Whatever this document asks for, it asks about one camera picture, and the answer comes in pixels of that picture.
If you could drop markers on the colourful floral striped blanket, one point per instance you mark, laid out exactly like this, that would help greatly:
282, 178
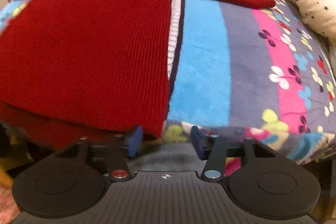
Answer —
257, 73

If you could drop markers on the red knit sweater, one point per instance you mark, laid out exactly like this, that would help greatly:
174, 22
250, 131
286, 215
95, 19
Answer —
71, 68

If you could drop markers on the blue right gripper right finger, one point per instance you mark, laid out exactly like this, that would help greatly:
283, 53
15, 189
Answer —
200, 142

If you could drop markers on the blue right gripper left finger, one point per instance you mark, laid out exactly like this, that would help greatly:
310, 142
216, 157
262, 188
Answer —
134, 141

